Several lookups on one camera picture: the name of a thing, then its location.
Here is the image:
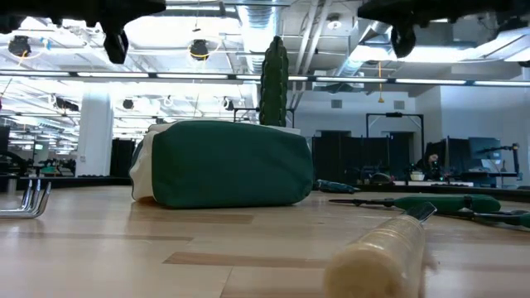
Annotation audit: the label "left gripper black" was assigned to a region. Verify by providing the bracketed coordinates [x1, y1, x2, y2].
[49, 0, 166, 65]

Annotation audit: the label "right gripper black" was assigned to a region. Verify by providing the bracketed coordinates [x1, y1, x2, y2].
[358, 0, 456, 59]

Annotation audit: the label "beige green-trimmed gardening bag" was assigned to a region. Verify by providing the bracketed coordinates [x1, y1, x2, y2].
[128, 119, 315, 209]

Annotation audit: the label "green-handled pruning shears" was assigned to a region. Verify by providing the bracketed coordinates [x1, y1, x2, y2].
[329, 194, 502, 215]

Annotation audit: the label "wooden-handled hand rake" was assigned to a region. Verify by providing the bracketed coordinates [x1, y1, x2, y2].
[0, 178, 53, 219]

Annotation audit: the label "long green-handled garden scissors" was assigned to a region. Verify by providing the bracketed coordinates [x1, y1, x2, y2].
[455, 209, 530, 228]

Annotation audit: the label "long ceiling light strip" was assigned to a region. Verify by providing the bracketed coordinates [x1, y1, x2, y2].
[0, 69, 530, 88]

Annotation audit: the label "green cactus plant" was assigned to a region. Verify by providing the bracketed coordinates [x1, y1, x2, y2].
[258, 36, 290, 127]

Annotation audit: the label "white building column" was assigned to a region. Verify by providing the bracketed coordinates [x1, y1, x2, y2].
[75, 91, 114, 178]

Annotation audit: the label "black room divider panels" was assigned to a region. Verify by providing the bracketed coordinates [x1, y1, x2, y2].
[311, 131, 415, 184]

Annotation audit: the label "black cabinet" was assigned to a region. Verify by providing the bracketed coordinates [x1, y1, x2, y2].
[109, 137, 137, 178]

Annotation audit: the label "person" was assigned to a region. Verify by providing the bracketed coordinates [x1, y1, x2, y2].
[422, 151, 443, 175]

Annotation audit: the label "small dark green pruners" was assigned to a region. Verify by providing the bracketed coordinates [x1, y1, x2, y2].
[316, 179, 361, 195]

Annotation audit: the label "silver ventilation duct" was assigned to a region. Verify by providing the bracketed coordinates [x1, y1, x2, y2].
[337, 20, 393, 79]
[238, 4, 285, 75]

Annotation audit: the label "black ceiling cable reel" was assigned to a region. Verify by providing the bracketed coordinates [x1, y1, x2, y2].
[189, 38, 210, 62]
[7, 35, 33, 58]

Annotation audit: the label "yellow hanging pendant cord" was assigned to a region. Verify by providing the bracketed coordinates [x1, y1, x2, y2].
[377, 60, 386, 104]

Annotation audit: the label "black metal gantry frame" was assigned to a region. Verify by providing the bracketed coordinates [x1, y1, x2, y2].
[365, 111, 426, 162]

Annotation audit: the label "black metal table frame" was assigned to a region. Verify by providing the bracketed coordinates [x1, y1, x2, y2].
[0, 175, 530, 204]

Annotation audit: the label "narrow wooden-handled trowel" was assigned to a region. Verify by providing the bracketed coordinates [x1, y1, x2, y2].
[323, 201, 438, 298]

